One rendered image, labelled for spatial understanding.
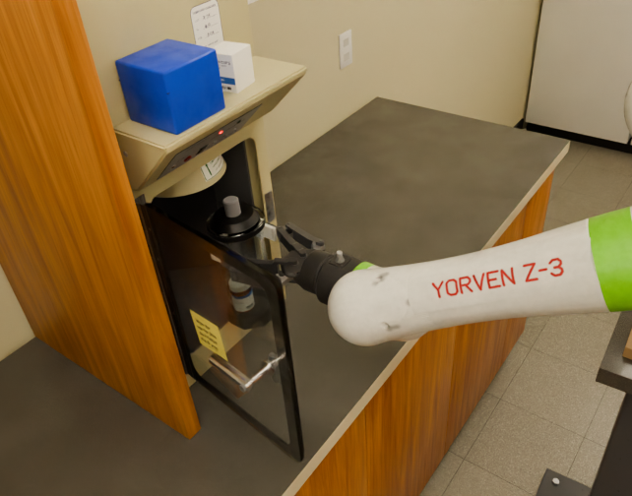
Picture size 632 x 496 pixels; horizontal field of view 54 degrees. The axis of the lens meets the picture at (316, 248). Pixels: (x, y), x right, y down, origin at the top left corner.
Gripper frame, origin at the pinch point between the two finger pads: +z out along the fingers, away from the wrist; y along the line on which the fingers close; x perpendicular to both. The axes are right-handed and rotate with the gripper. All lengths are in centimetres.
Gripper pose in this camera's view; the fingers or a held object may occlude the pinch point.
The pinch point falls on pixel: (240, 240)
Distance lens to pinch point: 117.1
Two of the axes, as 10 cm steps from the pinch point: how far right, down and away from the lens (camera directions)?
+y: -5.9, 5.2, -6.2
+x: 0.8, 7.9, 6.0
